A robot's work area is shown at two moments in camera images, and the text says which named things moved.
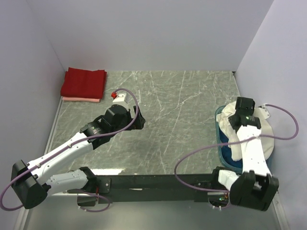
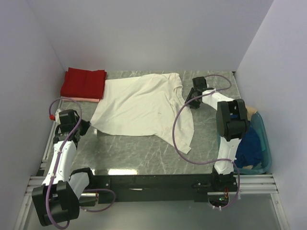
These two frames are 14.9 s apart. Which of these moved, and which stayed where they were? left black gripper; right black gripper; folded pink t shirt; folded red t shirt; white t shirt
Moved: white t shirt; right black gripper; left black gripper
Stayed: folded pink t shirt; folded red t shirt
